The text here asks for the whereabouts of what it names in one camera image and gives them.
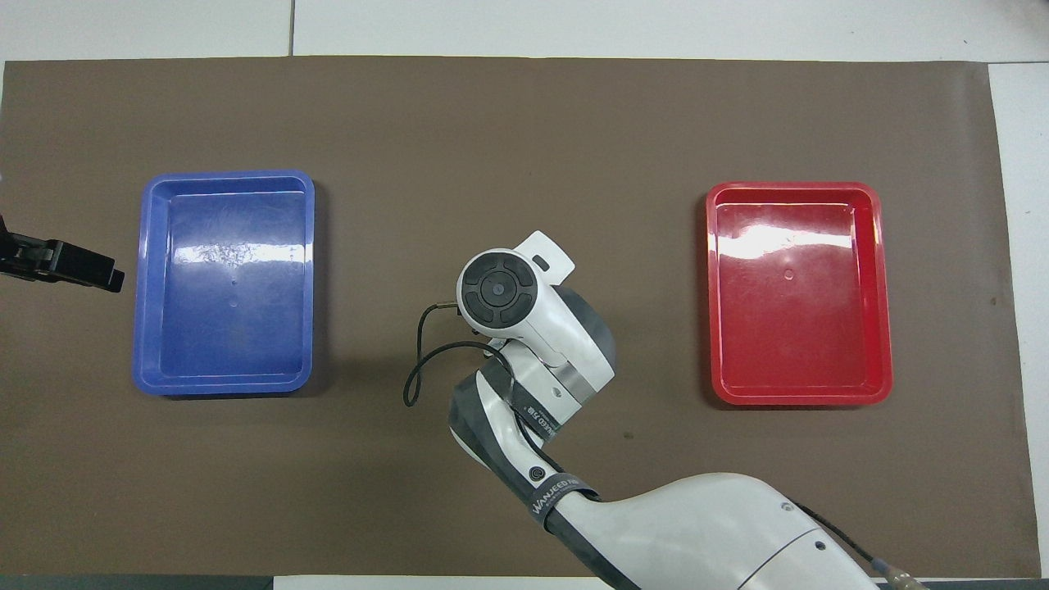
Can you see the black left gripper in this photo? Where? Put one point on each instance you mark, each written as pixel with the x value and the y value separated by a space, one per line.
pixel 20 252

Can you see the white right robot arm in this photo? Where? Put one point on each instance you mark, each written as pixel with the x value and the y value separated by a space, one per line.
pixel 697 533

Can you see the blue plastic tray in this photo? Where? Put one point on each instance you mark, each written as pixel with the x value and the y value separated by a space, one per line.
pixel 197 344

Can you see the brown table mat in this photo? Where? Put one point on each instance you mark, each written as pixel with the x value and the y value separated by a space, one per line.
pixel 246 492

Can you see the red plastic tray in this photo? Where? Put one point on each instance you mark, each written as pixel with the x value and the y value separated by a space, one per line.
pixel 819 344

